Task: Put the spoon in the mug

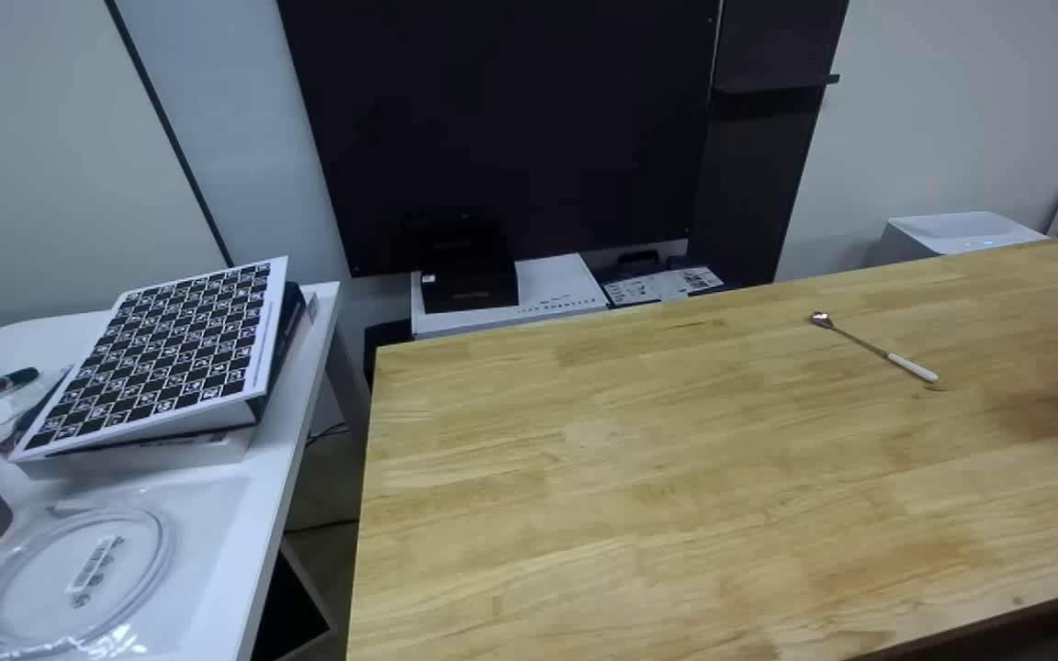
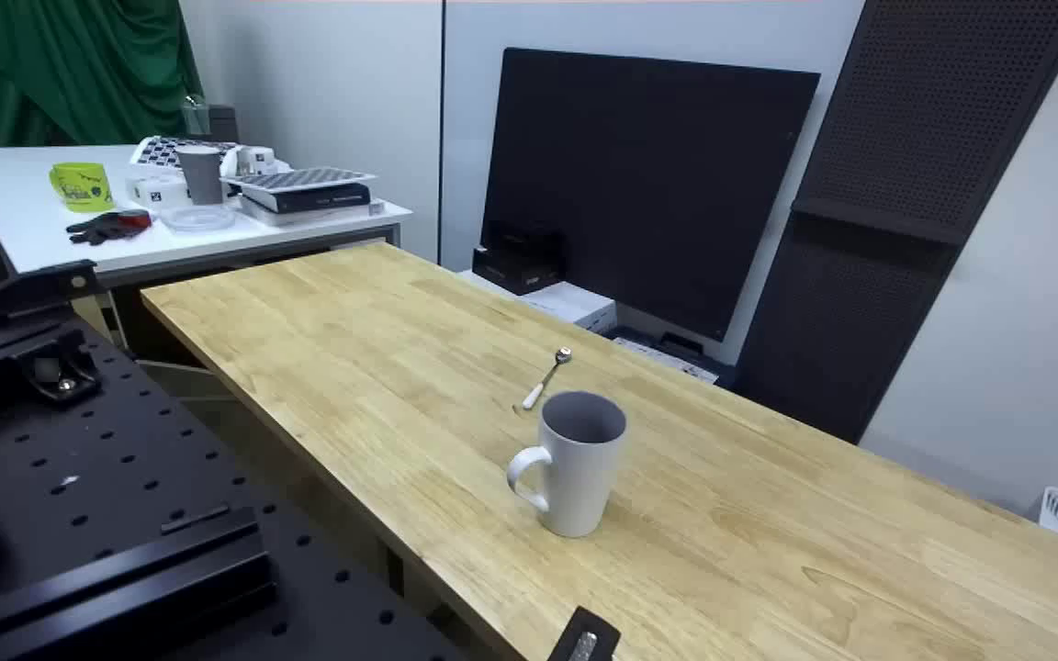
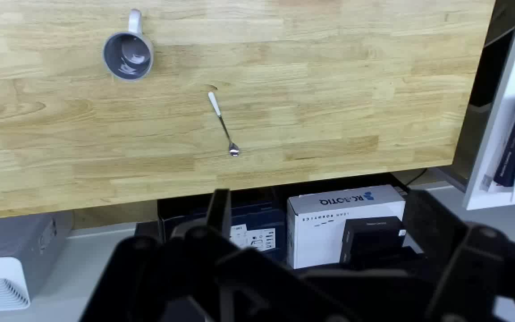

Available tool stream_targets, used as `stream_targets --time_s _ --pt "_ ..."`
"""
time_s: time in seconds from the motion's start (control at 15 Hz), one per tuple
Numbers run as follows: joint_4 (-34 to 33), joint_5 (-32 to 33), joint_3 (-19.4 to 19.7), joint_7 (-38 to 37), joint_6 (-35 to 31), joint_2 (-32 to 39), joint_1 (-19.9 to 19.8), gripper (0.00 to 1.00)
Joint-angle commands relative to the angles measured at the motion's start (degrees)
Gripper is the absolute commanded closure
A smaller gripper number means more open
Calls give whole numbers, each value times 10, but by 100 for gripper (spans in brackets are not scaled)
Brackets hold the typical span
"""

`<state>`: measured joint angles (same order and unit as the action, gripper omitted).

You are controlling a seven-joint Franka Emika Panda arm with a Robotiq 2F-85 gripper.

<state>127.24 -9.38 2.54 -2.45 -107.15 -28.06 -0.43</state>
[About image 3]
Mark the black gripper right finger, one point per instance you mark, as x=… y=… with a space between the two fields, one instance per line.
x=490 y=275

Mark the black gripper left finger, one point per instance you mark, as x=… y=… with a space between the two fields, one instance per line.
x=168 y=280

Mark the white mug with grey inside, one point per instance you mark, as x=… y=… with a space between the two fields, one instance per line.
x=127 y=57

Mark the dark blue box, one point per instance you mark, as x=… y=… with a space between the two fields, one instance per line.
x=257 y=218

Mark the small black box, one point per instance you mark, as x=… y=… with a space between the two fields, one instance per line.
x=370 y=239

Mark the white cardboard box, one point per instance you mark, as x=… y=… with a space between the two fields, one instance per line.
x=316 y=234

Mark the white vented appliance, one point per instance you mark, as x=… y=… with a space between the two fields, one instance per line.
x=0 y=280

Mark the white side table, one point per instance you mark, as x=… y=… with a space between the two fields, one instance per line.
x=508 y=101

